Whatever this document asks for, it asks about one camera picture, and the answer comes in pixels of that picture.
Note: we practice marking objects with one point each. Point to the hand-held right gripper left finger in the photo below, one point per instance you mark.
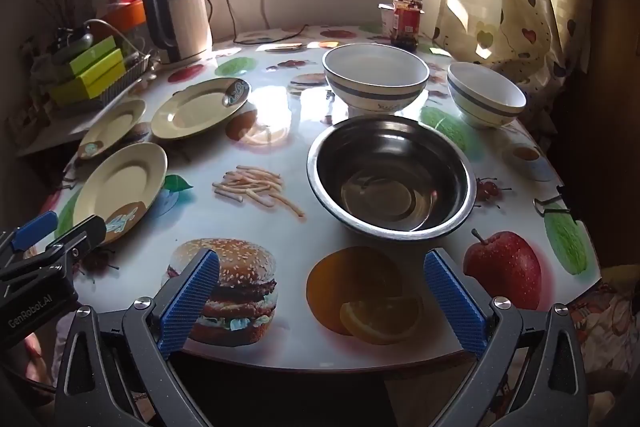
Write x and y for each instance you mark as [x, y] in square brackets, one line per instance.
[190, 302]

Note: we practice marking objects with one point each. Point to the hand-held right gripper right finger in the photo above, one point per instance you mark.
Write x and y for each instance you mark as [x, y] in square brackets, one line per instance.
[455, 307]

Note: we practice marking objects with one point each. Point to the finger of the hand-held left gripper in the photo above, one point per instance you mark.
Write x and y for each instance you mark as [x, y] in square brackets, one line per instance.
[35, 227]
[75, 238]

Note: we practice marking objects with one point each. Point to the stack of cream plates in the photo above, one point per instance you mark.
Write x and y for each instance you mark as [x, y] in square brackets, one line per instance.
[120, 187]

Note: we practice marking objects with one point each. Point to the yellow-green printed plate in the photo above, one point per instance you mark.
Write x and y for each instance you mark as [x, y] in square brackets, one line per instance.
[112, 127]
[200, 107]

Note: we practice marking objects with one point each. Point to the stainless steel bowl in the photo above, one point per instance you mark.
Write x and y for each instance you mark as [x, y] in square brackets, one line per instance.
[390, 177]

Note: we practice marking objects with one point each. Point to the small white blue-striped bowl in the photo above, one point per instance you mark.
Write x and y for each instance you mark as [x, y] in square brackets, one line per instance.
[487, 94]

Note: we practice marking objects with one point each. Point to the large white blue-striped bowl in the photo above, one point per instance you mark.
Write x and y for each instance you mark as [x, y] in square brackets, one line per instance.
[375, 67]

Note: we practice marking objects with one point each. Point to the white side shelf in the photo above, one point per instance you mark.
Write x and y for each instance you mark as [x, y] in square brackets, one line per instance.
[50, 134]

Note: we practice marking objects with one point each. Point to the food printed tablecloth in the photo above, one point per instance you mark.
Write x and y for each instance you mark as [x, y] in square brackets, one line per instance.
[240, 207]

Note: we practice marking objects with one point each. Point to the bright green box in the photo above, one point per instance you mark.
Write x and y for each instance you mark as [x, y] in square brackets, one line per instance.
[87, 84]

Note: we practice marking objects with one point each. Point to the floral patterned cloth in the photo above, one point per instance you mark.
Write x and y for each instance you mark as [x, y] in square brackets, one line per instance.
[610, 317]

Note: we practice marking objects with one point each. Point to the zigzag patterned tray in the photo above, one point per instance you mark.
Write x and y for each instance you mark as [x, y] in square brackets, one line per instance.
[129, 74]

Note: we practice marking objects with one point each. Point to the white and black electric kettle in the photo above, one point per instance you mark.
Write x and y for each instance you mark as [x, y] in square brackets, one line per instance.
[187, 22]

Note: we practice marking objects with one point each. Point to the glass jar with red label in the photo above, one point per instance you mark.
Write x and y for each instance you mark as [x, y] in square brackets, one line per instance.
[406, 19]

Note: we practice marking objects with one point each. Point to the white plastic cup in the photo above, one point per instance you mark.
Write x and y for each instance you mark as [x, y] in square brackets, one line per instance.
[386, 19]

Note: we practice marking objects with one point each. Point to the dark brown wooden cabinet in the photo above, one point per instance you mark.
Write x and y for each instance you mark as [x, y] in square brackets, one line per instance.
[615, 57]

